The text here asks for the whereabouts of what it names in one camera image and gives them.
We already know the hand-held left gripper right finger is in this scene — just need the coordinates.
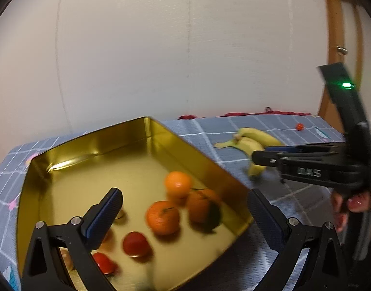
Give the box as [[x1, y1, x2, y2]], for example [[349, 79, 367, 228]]
[[247, 188, 350, 291]]

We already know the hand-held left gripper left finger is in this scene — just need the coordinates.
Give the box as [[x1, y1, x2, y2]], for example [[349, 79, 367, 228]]
[[22, 187, 124, 291]]

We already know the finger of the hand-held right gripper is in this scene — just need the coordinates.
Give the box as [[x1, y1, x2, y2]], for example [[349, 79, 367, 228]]
[[251, 150, 284, 168], [264, 143, 346, 156]]

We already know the bunch of yellow bananas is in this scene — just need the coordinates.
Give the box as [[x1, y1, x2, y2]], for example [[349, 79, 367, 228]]
[[215, 137, 266, 178]]

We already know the long curved yellow banana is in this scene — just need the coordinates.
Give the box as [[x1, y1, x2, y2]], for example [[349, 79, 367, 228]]
[[237, 127, 284, 147]]

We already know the cherry tomato with stem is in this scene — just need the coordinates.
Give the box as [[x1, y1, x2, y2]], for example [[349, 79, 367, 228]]
[[92, 252, 118, 274]]

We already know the tan round fruit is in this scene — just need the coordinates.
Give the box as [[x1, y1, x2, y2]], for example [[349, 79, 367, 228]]
[[59, 247, 74, 272]]

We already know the gold tin box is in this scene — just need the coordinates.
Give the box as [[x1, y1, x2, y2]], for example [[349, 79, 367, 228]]
[[16, 116, 254, 291]]

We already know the mandarin with green stem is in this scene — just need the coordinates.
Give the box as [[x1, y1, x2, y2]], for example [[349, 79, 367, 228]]
[[146, 201, 180, 236]]

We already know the mandarin with green patch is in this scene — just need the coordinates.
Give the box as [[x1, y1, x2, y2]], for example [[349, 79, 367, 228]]
[[187, 188, 222, 231]]

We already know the large smooth orange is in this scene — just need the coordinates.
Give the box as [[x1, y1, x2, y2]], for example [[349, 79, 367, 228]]
[[164, 171, 192, 202]]

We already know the person's right hand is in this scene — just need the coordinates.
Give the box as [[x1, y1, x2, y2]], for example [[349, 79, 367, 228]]
[[332, 188, 371, 231]]

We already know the red blanket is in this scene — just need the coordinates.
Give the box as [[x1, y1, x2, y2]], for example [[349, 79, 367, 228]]
[[177, 111, 313, 120]]

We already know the grey patterned blanket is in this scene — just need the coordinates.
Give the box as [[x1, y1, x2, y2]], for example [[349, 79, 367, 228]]
[[0, 115, 353, 291]]

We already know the grey strap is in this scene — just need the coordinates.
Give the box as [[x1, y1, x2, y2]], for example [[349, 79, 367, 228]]
[[352, 209, 371, 261]]

